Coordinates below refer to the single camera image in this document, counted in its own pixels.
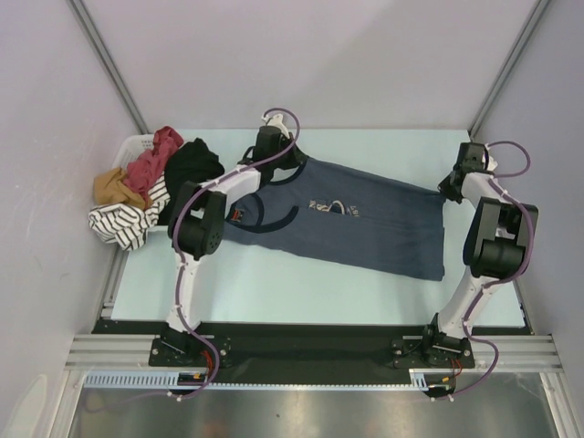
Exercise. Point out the white plastic laundry basket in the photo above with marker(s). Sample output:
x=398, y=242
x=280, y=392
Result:
x=131, y=149

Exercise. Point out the right aluminium corner post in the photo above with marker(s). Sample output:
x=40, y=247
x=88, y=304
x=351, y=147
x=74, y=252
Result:
x=511, y=61

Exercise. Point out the aluminium corner post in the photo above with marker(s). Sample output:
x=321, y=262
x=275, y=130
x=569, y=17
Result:
x=511, y=61
x=98, y=44

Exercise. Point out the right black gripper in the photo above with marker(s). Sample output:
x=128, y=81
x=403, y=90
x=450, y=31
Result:
x=445, y=188

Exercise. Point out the mustard tank top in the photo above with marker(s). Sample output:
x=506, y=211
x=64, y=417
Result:
x=109, y=188

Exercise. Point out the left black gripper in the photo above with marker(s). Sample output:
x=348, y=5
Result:
x=297, y=157

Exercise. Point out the red tank top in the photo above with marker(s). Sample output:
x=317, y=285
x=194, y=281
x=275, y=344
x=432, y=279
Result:
x=143, y=173

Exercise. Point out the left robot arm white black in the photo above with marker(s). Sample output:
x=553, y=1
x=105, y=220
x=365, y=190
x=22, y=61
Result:
x=196, y=227

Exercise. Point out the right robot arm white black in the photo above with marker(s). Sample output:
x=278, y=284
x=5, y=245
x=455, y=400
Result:
x=497, y=249

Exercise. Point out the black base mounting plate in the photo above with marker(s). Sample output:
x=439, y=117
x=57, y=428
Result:
x=297, y=352

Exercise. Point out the slotted cable duct rail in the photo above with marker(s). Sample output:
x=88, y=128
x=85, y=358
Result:
x=190, y=380

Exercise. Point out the aluminium extrusion base frame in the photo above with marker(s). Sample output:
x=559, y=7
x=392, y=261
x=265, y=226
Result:
x=500, y=352

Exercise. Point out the striped white black tank top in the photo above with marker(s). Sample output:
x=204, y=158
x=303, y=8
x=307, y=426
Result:
x=126, y=225

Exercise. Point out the blue grey tank top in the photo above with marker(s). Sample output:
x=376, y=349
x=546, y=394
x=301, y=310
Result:
x=334, y=213

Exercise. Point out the left aluminium corner post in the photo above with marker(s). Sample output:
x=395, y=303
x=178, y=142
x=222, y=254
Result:
x=98, y=44

